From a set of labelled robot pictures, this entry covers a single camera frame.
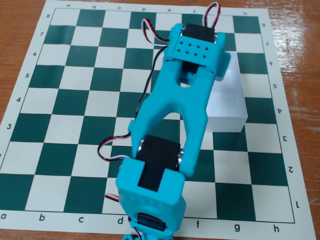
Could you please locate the white rectangular open box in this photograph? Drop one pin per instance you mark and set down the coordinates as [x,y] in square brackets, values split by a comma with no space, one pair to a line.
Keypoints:
[230,100]

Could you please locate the green and cream chessboard mat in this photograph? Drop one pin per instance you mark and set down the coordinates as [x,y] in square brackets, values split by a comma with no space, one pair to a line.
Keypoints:
[75,162]

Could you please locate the cyan robot arm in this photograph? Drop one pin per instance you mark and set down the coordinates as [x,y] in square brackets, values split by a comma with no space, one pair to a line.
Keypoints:
[175,100]

